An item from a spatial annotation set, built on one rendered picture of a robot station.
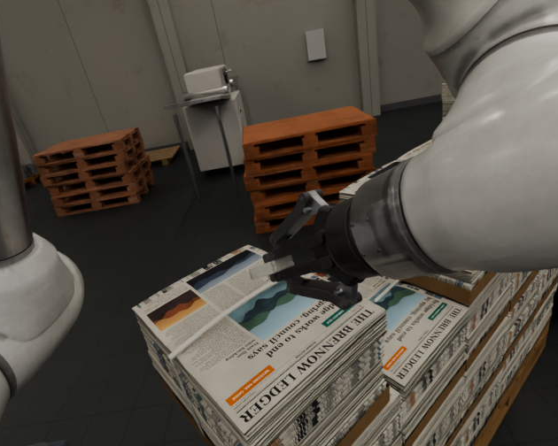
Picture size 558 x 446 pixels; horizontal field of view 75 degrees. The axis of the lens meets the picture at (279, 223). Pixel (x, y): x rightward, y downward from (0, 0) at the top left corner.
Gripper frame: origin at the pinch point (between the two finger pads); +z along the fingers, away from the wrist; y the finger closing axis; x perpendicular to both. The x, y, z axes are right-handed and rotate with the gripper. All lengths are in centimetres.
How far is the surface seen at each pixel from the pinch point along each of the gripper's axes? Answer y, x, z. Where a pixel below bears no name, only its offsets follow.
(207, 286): -0.4, 1.0, 26.7
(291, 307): 7.7, 7.9, 11.2
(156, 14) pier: -427, 217, 440
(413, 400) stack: 37, 33, 17
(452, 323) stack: 26, 47, 12
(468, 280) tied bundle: 19, 54, 9
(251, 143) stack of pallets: -92, 131, 187
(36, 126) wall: -377, 35, 682
